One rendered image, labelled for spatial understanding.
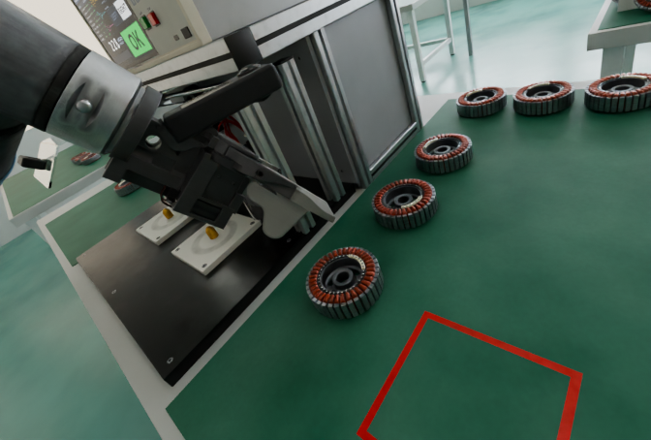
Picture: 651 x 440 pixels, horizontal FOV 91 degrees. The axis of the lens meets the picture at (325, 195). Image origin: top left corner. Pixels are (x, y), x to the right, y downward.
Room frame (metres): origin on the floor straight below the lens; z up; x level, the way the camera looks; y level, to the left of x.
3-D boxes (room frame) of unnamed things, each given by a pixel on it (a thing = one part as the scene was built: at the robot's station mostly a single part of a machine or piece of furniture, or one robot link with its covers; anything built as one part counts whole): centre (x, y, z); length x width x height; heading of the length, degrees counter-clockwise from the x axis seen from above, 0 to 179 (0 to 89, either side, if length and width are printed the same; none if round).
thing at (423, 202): (0.46, -0.12, 0.77); 0.11 x 0.11 x 0.04
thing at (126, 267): (0.70, 0.32, 0.76); 0.64 x 0.47 x 0.02; 38
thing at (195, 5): (0.88, 0.06, 1.22); 0.44 x 0.39 x 0.20; 38
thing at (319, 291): (0.35, 0.02, 0.77); 0.11 x 0.11 x 0.04
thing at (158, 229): (0.79, 0.40, 0.78); 0.15 x 0.15 x 0.01; 38
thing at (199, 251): (0.60, 0.25, 0.78); 0.15 x 0.15 x 0.01; 38
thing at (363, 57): (0.68, -0.19, 0.91); 0.28 x 0.03 x 0.32; 128
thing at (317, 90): (0.85, 0.13, 0.92); 0.66 x 0.01 x 0.30; 38
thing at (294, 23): (0.89, 0.07, 1.09); 0.68 x 0.44 x 0.05; 38
